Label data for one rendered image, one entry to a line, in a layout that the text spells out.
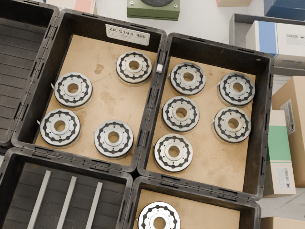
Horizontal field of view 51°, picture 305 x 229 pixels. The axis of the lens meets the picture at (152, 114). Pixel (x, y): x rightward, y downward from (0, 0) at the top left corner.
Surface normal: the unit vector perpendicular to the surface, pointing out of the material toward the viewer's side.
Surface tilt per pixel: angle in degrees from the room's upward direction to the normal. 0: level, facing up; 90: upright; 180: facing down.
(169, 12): 90
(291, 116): 90
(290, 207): 0
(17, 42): 0
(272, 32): 0
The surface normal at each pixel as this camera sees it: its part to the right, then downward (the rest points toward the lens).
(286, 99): -1.00, -0.03
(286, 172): 0.07, -0.34
